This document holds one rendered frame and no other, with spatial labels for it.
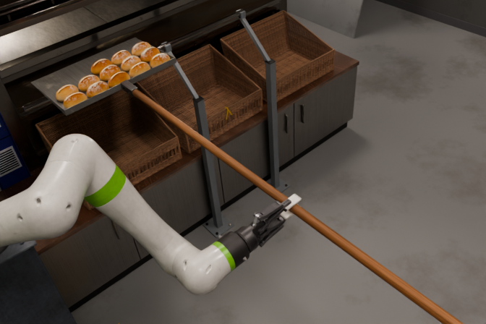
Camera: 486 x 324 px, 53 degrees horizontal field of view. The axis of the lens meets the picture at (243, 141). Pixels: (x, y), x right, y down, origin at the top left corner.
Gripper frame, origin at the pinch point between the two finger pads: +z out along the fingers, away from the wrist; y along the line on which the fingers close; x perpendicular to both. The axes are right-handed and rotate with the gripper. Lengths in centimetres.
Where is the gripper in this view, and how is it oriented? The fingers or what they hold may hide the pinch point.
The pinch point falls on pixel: (290, 206)
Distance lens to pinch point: 150.4
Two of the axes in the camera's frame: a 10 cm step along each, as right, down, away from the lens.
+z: 7.5, -4.6, 4.8
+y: 0.6, 7.7, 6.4
